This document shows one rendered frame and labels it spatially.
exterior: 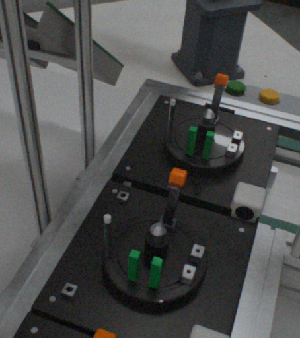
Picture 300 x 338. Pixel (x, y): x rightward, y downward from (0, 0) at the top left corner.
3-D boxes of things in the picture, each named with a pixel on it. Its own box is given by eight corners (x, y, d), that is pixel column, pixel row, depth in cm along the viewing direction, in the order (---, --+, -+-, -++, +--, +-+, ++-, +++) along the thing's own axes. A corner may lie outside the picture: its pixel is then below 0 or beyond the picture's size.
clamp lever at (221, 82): (208, 114, 82) (218, 72, 79) (219, 117, 81) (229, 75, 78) (204, 119, 78) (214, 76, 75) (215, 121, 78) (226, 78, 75)
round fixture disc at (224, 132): (176, 115, 85) (177, 106, 84) (250, 134, 82) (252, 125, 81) (151, 162, 76) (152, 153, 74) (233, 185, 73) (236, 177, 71)
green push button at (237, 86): (227, 86, 97) (228, 78, 95) (246, 90, 96) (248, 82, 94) (223, 96, 94) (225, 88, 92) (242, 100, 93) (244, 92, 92)
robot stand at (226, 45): (217, 50, 126) (230, -21, 112) (245, 78, 116) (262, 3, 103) (170, 58, 121) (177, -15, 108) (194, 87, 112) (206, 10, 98)
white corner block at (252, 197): (233, 197, 74) (238, 179, 71) (261, 205, 73) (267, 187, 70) (227, 218, 70) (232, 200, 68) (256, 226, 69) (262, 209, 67)
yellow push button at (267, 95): (260, 94, 95) (262, 86, 94) (279, 98, 94) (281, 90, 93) (256, 104, 92) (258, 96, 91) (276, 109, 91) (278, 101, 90)
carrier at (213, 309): (108, 188, 74) (107, 127, 65) (254, 233, 68) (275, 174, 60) (31, 316, 57) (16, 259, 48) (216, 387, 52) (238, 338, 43)
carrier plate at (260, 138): (158, 102, 91) (159, 94, 90) (278, 133, 86) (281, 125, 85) (112, 181, 75) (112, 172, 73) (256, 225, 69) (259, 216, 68)
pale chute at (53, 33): (61, 66, 92) (69, 45, 92) (115, 86, 88) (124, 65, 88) (-33, 8, 66) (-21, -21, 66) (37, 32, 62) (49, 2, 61)
